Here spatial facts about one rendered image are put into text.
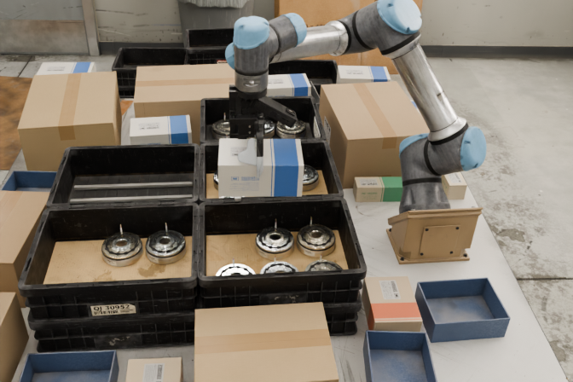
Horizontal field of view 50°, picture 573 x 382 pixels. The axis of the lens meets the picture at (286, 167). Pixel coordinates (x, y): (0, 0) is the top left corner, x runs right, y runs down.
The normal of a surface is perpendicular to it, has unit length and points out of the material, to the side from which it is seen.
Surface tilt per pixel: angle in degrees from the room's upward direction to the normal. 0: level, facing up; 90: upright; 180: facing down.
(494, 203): 0
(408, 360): 0
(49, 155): 90
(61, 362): 90
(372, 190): 90
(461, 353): 0
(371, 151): 90
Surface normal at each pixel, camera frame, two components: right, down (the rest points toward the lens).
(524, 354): 0.04, -0.83
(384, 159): 0.18, 0.55
